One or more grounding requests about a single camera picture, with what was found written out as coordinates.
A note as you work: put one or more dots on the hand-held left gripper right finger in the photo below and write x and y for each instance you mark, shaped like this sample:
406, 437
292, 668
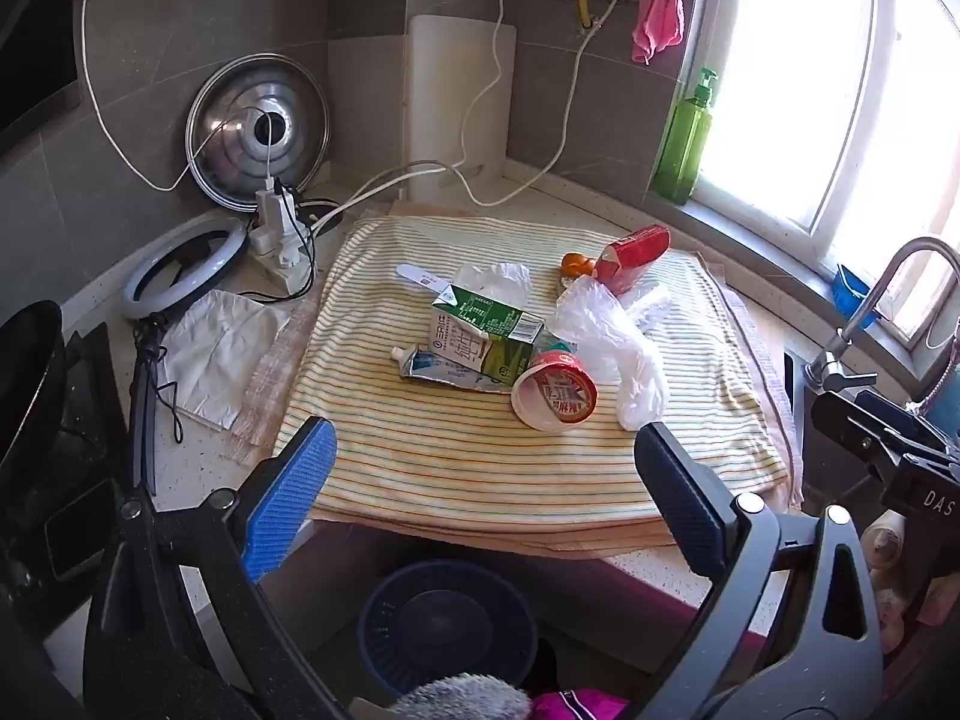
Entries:
675, 495

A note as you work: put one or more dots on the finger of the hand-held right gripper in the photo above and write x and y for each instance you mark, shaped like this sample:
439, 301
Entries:
855, 416

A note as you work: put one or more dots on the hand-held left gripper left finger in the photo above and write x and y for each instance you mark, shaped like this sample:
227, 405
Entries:
296, 480

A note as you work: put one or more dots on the red white paper cup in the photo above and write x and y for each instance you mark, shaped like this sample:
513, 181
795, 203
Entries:
559, 390

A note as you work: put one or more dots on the clear plastic bag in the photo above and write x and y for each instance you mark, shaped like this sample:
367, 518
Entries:
607, 345

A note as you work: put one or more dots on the squeezed toothpaste tube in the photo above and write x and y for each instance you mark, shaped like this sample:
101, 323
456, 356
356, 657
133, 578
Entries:
424, 365

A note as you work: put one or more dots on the blue plastic basket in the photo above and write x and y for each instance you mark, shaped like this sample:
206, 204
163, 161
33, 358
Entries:
450, 615

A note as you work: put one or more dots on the white stick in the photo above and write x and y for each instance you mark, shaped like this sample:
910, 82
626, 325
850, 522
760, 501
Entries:
416, 275

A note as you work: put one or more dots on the green white milk carton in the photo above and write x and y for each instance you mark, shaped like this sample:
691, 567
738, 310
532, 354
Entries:
480, 322

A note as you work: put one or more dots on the red carton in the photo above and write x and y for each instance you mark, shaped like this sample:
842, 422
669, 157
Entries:
634, 251

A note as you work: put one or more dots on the orange peel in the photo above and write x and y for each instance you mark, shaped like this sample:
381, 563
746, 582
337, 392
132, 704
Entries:
576, 264

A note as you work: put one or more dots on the white wrapper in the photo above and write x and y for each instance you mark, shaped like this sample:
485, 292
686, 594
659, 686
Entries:
499, 277

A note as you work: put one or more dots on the blue container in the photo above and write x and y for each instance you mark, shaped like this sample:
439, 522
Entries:
851, 292

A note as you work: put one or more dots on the steel faucet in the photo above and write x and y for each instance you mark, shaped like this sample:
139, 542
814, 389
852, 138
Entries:
870, 292

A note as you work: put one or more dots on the white cloth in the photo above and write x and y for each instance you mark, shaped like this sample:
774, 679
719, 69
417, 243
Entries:
217, 360

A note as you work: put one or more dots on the striped towel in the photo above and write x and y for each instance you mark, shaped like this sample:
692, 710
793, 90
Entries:
450, 465

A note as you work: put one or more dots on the peach towel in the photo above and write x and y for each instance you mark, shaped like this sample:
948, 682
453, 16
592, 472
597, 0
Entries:
525, 540

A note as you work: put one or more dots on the black light stand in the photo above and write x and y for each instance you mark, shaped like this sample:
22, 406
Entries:
142, 405

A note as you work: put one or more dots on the white power strip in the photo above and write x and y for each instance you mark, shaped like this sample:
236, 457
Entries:
289, 259

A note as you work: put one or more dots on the black phone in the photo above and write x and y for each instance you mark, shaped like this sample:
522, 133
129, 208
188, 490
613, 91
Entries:
75, 532

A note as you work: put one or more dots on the pink garment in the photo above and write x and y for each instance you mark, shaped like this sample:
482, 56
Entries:
577, 706

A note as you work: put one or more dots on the grey fuzzy slipper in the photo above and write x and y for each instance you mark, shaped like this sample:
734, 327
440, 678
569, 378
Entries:
457, 699

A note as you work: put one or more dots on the white charger plug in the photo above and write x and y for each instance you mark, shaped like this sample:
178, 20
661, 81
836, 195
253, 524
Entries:
274, 206

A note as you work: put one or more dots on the black wok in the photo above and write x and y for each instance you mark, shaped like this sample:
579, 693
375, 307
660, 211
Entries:
30, 375

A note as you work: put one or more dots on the green soap bottle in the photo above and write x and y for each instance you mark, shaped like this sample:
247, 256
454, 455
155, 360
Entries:
682, 142

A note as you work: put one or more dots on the steel pot lid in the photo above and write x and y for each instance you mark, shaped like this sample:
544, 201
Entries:
232, 120

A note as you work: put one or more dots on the white cutting board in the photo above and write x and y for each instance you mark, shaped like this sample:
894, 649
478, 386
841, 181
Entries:
450, 90

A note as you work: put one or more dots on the pink cloth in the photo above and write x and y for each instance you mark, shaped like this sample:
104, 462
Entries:
660, 15

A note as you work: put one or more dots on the black range hood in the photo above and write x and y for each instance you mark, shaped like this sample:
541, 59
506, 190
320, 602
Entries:
30, 30

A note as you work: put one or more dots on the window frame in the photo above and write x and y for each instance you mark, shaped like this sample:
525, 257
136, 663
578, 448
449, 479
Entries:
881, 52

